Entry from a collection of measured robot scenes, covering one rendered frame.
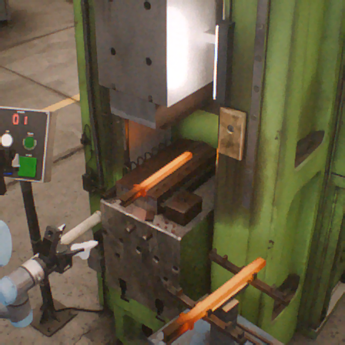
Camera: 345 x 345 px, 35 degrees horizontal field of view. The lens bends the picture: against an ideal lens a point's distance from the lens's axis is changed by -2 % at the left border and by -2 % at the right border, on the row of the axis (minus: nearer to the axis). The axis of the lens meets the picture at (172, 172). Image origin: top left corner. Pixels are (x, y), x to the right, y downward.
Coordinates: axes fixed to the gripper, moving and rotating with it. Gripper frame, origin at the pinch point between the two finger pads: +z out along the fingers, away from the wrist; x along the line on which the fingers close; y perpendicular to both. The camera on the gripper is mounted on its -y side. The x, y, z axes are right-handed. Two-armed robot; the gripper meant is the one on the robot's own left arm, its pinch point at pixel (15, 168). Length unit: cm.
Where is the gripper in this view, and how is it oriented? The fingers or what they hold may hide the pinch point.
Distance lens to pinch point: 213.9
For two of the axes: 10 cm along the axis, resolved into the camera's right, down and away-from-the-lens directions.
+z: 1.8, -0.4, 9.8
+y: 1.0, -9.9, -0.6
